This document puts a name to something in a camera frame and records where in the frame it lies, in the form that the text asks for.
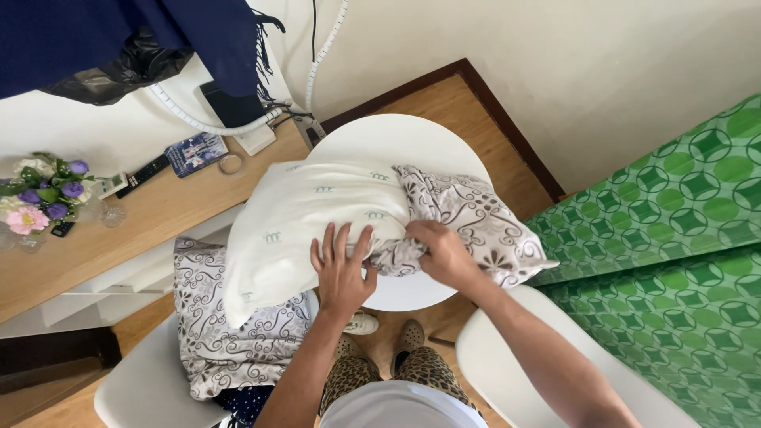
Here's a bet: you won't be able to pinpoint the person's white shirt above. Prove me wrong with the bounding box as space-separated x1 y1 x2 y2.
319 380 490 428

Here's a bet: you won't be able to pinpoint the brown swirl patterned pillowcase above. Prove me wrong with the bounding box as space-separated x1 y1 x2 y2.
369 164 561 289

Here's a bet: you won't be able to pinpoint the white remote control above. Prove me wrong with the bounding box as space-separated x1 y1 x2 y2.
95 172 130 200

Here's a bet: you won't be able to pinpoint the white plastic chair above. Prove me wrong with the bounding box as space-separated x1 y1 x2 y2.
94 290 322 428
455 285 702 428

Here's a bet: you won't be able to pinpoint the bundle of black plug cables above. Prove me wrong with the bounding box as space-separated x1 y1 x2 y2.
264 102 316 130

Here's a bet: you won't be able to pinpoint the white spiral cable wrap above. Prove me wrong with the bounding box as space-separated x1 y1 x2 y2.
304 0 350 140
149 83 285 137

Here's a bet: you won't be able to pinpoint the wooden desk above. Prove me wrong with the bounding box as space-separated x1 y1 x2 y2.
0 116 313 341

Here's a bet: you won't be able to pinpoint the person's right hand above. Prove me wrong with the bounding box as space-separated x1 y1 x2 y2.
406 219 477 290

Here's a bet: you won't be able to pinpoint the navy blue fringed scarf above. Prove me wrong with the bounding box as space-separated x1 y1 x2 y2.
0 0 287 102

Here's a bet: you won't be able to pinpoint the blue book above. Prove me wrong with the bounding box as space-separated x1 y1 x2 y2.
164 132 229 179

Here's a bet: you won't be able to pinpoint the artificial flower bouquet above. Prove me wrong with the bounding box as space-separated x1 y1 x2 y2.
0 151 97 236

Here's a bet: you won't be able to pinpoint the green circle patterned bed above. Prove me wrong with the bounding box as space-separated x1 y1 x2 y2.
523 92 761 428

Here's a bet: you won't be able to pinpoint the dark brown wooden furniture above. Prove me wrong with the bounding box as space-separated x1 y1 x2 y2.
0 326 123 412

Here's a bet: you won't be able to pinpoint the pillow in swirl patterned case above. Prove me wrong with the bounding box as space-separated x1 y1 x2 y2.
174 238 314 400

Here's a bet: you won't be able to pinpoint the round white table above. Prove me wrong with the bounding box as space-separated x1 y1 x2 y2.
308 113 494 313

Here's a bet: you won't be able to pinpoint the clear glass vase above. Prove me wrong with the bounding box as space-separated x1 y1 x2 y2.
0 223 50 254

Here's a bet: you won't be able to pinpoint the black plastic bag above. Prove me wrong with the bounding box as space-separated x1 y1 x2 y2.
40 27 196 107

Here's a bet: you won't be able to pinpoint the white pillow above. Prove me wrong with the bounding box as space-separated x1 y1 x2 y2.
223 159 412 329

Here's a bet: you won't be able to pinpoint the clear tape roll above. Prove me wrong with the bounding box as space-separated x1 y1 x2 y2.
217 153 246 178

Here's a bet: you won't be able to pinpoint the white sneaker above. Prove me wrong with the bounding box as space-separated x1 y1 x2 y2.
344 310 380 336

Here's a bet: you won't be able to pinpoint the small clear glass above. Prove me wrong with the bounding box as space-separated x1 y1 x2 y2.
98 202 127 229

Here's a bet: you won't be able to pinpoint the person's beige left clog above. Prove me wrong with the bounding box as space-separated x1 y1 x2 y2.
333 333 371 361

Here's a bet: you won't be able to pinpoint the person's left hand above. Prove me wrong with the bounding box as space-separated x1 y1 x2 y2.
310 222 379 316

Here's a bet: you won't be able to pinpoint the person's beige clog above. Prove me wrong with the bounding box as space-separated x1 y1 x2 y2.
390 319 426 376
333 333 371 361

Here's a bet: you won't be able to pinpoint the person's beige right clog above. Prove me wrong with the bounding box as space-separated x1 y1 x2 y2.
390 319 426 376

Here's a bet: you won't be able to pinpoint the person's leopard print trousers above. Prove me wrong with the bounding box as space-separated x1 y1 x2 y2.
319 346 484 418

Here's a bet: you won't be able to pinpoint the black box device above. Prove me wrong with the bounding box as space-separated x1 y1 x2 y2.
199 80 266 128

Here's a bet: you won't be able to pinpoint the black remote control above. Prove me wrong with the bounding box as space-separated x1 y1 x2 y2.
115 153 172 200

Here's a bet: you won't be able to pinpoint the navy dotted cloth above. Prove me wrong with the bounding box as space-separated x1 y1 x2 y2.
214 385 275 428

